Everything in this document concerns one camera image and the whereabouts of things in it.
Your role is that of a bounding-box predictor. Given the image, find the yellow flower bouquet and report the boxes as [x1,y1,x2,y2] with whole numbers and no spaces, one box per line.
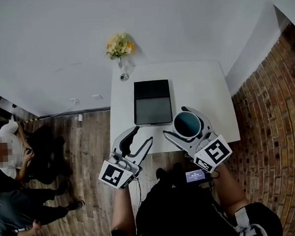
[102,32,136,61]

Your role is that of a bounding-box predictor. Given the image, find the person's left forearm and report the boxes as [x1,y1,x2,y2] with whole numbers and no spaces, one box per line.
[108,186,142,236]

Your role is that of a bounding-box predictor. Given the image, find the person's black shirt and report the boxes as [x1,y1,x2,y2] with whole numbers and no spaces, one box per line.
[93,200,284,236]

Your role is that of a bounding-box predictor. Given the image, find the black tray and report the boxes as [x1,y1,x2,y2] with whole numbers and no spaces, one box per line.
[131,79,174,128]

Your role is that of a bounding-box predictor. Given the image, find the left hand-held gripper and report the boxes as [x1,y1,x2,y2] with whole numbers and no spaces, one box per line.
[96,125,156,192]

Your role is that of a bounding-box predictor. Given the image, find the clear glass vase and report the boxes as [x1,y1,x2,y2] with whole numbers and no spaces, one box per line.
[117,57,134,82]

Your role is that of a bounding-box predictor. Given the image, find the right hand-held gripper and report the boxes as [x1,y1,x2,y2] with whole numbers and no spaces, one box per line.
[161,103,234,175]

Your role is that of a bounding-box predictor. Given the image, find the person's black trousers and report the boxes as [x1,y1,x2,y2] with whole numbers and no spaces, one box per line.
[132,159,231,236]

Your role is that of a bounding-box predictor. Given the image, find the small screen device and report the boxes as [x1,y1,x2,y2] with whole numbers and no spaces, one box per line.
[184,169,207,184]

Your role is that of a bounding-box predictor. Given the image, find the white strap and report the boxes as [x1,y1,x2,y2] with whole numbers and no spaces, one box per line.
[233,206,263,236]

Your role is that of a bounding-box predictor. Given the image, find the person's right forearm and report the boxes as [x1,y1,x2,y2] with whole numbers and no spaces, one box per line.
[212,162,250,219]

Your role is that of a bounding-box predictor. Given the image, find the white cup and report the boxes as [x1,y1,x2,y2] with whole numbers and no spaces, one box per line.
[172,110,203,140]

